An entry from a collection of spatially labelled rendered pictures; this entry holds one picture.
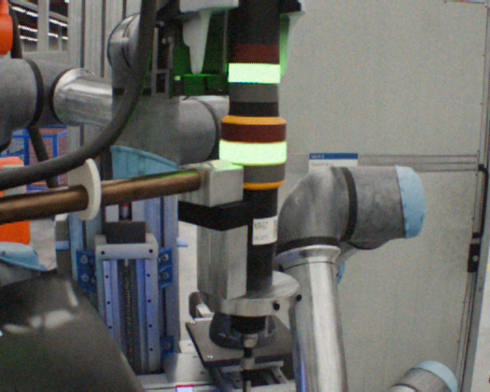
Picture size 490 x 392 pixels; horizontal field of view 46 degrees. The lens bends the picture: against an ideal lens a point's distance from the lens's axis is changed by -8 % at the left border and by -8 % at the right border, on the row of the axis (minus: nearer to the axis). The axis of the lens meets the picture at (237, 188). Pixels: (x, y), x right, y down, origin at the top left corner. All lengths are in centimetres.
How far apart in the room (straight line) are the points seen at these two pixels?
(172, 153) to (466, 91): 208
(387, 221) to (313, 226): 12
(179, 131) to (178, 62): 21
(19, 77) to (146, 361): 75
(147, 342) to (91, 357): 93
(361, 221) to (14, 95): 56
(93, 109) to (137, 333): 68
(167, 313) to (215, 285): 108
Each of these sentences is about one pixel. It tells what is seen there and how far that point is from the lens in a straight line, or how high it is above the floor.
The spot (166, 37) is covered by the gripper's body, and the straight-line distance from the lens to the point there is 50.
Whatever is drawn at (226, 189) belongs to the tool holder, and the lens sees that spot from 38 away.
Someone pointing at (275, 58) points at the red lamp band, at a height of 162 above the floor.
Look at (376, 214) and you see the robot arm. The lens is 93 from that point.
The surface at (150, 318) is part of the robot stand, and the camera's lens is 138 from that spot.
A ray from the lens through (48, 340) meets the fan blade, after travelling 48.
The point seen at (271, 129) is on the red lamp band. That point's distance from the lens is 40.
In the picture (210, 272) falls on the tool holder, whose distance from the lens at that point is 41.
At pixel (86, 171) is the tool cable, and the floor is 156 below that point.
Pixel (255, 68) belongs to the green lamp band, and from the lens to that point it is 40.
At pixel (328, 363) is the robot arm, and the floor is 122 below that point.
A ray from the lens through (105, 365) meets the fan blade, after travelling 49.
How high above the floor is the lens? 161
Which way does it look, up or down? 10 degrees down
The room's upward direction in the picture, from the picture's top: 1 degrees clockwise
